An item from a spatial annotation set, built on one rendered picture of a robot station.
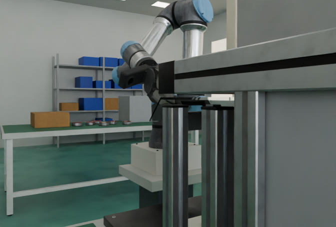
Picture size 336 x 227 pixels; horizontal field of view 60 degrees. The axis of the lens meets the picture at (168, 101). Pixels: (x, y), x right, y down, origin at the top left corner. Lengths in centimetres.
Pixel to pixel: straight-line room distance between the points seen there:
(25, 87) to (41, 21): 151
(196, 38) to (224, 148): 89
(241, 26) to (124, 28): 743
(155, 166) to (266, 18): 88
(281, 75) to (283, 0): 18
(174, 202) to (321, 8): 32
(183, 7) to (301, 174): 106
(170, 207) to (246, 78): 25
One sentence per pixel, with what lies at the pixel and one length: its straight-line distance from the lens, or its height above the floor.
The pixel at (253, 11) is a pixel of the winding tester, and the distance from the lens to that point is 46.
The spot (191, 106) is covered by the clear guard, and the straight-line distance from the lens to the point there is 73.
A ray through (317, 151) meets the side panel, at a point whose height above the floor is 102.
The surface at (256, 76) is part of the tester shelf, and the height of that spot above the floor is 108.
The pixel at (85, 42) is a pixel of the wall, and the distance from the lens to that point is 745.
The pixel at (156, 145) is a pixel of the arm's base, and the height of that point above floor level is 86.
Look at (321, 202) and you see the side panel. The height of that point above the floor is 98.
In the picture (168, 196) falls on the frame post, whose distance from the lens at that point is 46.
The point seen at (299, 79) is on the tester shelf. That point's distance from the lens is 26.
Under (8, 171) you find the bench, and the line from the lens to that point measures 304.
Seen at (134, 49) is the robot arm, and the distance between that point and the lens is 95.
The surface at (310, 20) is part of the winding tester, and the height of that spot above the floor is 116.
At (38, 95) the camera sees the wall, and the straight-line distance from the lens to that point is 713.
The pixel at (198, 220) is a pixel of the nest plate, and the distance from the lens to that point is 73.
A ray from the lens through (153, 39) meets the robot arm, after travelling 122.
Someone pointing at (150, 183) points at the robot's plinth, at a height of 74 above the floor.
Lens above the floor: 106
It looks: 1 degrees down
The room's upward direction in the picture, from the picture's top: straight up
